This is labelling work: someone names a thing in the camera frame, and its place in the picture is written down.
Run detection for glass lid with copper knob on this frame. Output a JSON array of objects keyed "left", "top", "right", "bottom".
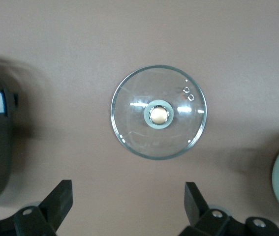
[{"left": 110, "top": 64, "right": 208, "bottom": 160}]

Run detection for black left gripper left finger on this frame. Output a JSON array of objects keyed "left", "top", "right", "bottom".
[{"left": 0, "top": 179, "right": 73, "bottom": 236}]

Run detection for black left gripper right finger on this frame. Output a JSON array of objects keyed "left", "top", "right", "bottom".
[{"left": 178, "top": 181, "right": 279, "bottom": 236}]

